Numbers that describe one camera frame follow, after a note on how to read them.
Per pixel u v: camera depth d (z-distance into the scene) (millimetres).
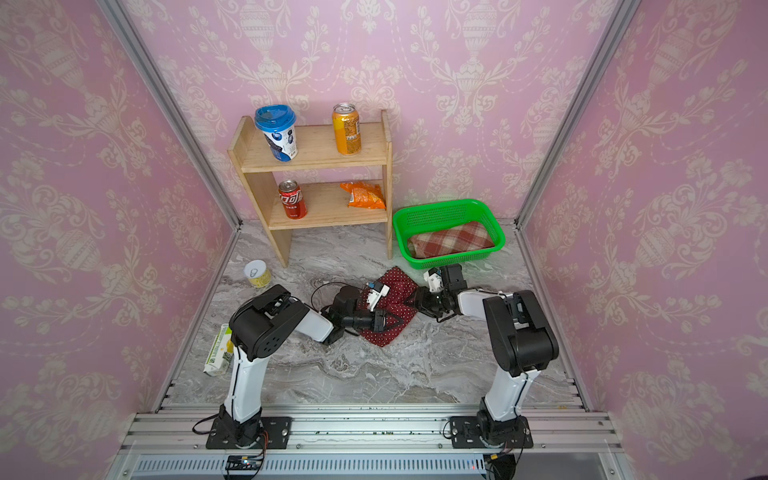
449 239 1054
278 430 742
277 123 682
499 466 714
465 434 730
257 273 996
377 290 877
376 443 730
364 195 913
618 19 689
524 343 491
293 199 856
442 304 830
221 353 834
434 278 920
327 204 980
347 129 712
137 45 745
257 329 543
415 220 1178
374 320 836
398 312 895
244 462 725
